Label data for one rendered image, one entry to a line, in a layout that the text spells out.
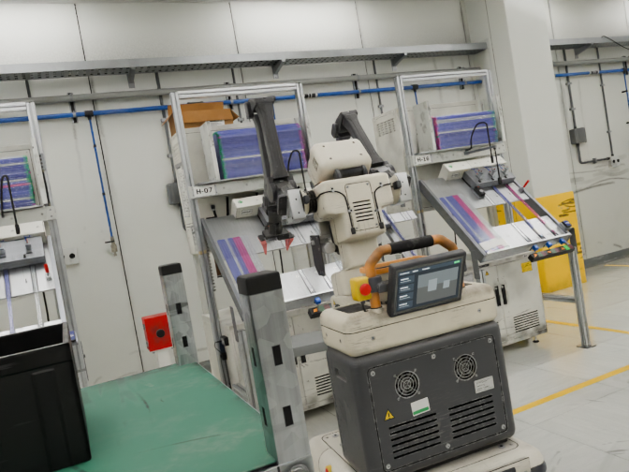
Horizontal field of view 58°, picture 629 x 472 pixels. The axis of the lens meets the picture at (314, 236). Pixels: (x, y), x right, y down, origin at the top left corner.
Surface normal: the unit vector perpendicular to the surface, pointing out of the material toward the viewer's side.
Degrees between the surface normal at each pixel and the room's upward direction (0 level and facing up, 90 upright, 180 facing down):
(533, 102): 90
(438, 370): 90
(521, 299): 90
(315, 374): 90
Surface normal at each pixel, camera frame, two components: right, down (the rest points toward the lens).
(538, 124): 0.40, -0.03
